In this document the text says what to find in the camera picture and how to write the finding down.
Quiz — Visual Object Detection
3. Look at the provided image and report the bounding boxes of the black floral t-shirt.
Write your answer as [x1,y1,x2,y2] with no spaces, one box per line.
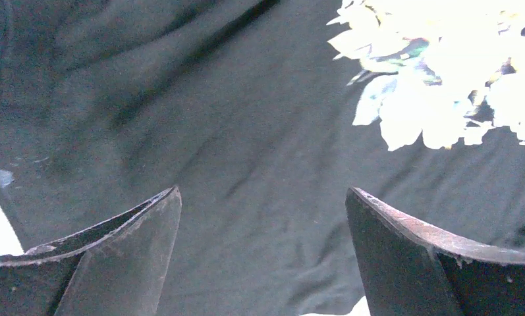
[0,1,525,315]

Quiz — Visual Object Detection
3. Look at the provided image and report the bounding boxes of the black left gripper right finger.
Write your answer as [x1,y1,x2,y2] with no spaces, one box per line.
[345,188,525,315]

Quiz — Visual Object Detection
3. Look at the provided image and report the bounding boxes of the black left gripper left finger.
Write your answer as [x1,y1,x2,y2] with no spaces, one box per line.
[0,187,182,315]

